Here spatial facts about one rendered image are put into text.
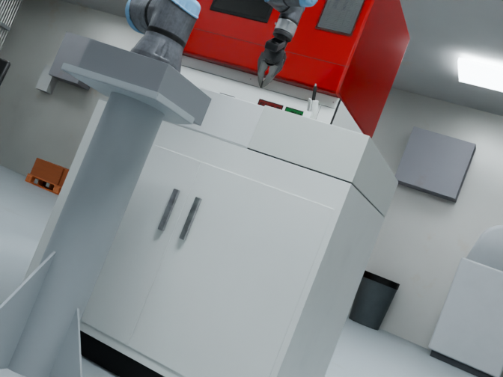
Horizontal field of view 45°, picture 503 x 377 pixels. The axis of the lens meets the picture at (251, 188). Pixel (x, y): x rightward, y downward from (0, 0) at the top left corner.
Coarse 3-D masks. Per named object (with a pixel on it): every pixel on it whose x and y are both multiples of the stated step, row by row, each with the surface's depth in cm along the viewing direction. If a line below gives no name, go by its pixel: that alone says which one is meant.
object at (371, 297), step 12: (372, 276) 739; (360, 288) 749; (372, 288) 737; (384, 288) 734; (396, 288) 742; (360, 300) 743; (372, 300) 735; (384, 300) 736; (360, 312) 739; (372, 312) 735; (384, 312) 741; (372, 324) 736
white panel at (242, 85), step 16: (192, 64) 275; (208, 64) 272; (192, 80) 274; (208, 80) 271; (224, 80) 268; (240, 80) 265; (256, 80) 262; (272, 80) 259; (240, 96) 263; (256, 96) 260; (272, 96) 257; (288, 96) 255; (304, 96) 252; (320, 96) 249; (320, 112) 248; (336, 112) 248
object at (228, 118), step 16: (224, 96) 194; (208, 112) 195; (224, 112) 192; (240, 112) 190; (256, 112) 188; (192, 128) 195; (208, 128) 193; (224, 128) 191; (240, 128) 189; (240, 144) 188
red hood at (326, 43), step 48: (240, 0) 267; (336, 0) 250; (384, 0) 256; (192, 48) 271; (240, 48) 262; (288, 48) 254; (336, 48) 246; (384, 48) 278; (336, 96) 246; (384, 96) 305
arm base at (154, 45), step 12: (144, 36) 167; (156, 36) 165; (168, 36) 166; (132, 48) 167; (144, 48) 164; (156, 48) 164; (168, 48) 165; (180, 48) 169; (168, 60) 165; (180, 60) 170
